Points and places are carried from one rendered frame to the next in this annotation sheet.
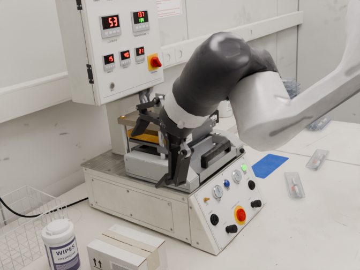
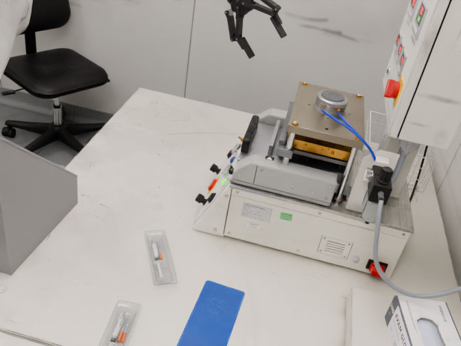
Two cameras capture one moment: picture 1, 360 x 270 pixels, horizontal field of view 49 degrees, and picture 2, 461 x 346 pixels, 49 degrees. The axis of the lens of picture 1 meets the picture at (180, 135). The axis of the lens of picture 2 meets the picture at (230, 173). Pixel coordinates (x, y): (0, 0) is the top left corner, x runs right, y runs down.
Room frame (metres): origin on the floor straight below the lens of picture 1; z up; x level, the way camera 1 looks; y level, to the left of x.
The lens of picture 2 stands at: (2.12, -0.75, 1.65)
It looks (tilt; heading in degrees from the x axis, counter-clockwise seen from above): 34 degrees down; 149
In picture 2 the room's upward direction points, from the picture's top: 10 degrees clockwise
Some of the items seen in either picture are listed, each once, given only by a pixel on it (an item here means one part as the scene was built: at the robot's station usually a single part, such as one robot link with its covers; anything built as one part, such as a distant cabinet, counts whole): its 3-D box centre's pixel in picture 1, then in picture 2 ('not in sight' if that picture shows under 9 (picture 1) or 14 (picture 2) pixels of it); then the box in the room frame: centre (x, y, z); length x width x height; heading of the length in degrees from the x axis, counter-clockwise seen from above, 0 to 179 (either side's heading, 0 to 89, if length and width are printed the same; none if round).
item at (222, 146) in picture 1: (216, 152); (250, 132); (1.12, -0.11, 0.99); 0.15 x 0.02 x 0.04; 142
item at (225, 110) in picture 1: (224, 94); not in sight; (2.07, -0.26, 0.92); 0.09 x 0.08 x 0.25; 60
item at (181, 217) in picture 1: (177, 182); (301, 198); (1.24, 0.02, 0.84); 0.53 x 0.37 x 0.17; 52
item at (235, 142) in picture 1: (210, 140); (280, 177); (1.30, -0.11, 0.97); 0.26 x 0.05 x 0.07; 52
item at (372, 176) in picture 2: not in sight; (374, 189); (1.49, 0.00, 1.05); 0.15 x 0.05 x 0.15; 142
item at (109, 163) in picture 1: (163, 158); (324, 171); (1.25, 0.07, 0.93); 0.46 x 0.35 x 0.01; 52
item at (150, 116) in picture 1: (156, 118); (260, 7); (0.79, 0.05, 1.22); 0.11 x 0.04 x 0.01; 33
